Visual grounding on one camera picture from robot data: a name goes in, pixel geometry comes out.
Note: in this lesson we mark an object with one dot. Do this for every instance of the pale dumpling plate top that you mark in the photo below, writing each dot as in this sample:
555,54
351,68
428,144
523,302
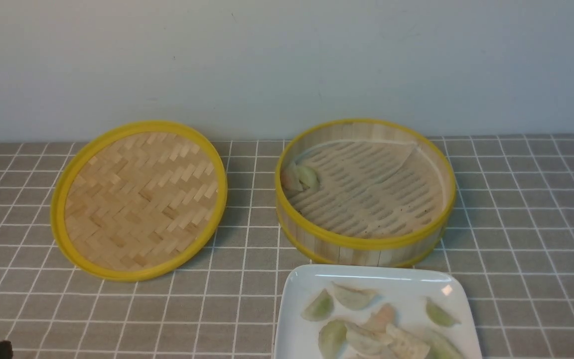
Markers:
353,298

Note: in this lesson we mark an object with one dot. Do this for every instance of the yellow rimmed bamboo steamer lid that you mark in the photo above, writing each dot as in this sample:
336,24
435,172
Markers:
139,201

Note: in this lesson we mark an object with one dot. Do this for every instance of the grey checked tablecloth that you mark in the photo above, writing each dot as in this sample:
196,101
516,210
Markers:
509,242

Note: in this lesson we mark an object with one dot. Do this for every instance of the green dumpling plate bottom left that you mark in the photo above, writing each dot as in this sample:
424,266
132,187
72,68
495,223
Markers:
331,339

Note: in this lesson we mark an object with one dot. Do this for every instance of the green steamed dumpling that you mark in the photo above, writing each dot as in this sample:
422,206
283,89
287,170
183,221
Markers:
307,177

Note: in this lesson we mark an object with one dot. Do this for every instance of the green dumpling plate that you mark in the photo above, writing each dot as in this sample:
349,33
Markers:
440,316
331,339
440,347
320,308

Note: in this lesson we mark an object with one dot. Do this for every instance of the white dumpling plate centre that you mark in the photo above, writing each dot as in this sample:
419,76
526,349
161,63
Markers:
364,341

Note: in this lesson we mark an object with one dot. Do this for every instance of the beige dumpling plate bottom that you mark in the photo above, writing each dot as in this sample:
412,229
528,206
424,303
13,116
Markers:
405,345

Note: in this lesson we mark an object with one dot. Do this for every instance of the orange dumpling plate centre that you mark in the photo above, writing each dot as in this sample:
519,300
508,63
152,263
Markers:
380,319

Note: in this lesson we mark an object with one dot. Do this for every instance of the white square plate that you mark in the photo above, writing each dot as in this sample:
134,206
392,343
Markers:
405,289

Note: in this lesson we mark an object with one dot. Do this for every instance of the green dumpling plate bottom right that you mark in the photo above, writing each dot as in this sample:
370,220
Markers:
440,347

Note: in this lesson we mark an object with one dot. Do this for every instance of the yellow rimmed bamboo steamer basket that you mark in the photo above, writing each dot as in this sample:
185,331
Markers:
385,197

